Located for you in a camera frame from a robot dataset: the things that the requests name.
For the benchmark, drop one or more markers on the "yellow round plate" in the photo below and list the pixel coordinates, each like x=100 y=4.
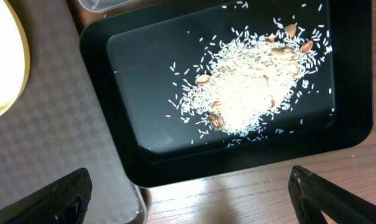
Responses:
x=14 y=57

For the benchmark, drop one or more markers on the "pile of rice scraps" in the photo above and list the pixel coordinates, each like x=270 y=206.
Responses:
x=270 y=75

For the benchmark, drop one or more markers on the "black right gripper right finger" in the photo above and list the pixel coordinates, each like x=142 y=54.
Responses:
x=313 y=196

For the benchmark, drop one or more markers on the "black rectangular tray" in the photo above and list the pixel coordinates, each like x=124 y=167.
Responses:
x=139 y=60

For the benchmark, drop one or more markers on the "clear plastic waste bin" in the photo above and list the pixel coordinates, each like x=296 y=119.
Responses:
x=99 y=6

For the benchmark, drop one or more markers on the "dark brown serving tray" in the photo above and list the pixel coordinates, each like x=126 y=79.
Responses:
x=57 y=126

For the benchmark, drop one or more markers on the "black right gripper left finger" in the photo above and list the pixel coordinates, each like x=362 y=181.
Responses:
x=64 y=201

